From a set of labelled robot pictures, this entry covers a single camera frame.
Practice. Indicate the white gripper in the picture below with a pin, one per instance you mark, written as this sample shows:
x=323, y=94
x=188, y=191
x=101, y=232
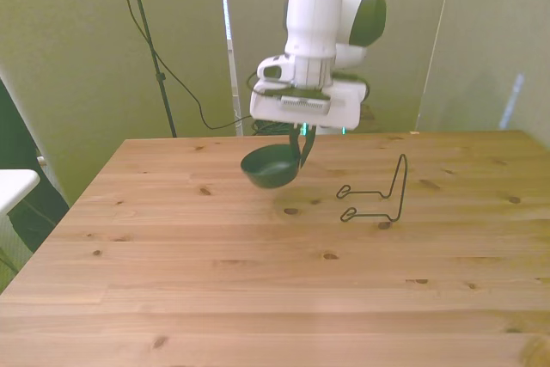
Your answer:
x=344, y=105

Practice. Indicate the dark green bowl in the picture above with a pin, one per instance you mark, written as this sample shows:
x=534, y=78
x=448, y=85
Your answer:
x=266, y=178

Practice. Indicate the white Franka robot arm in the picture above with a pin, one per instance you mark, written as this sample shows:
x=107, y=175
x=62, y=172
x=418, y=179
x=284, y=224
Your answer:
x=313, y=19

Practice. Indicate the thin black tripod pole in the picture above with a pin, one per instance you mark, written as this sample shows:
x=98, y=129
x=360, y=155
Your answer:
x=160, y=78

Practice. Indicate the white plastic bar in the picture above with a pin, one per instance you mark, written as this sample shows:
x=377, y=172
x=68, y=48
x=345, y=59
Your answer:
x=512, y=100

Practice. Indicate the black fabric sheet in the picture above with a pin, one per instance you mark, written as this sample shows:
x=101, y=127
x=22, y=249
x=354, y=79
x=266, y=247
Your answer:
x=30, y=212

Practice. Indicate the white side table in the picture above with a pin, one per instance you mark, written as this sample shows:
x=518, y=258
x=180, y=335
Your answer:
x=15, y=186

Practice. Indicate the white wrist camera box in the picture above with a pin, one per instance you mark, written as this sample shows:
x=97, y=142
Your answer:
x=275, y=68

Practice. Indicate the white vertical rail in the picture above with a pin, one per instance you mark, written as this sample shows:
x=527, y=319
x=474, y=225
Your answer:
x=232, y=62

